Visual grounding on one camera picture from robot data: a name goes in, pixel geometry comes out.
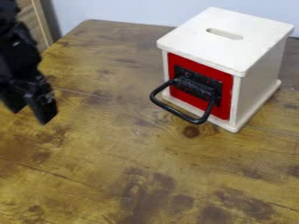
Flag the red drawer front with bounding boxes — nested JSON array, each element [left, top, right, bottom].
[[167, 52, 234, 120]]

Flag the wooden panel at left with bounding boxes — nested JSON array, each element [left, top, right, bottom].
[[17, 0, 54, 52]]

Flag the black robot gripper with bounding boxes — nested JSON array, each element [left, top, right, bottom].
[[0, 0, 58, 125]]

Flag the black metal drawer handle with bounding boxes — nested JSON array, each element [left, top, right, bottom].
[[150, 74, 221, 124]]

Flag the white wooden box cabinet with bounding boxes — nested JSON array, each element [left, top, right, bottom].
[[157, 7, 296, 133]]

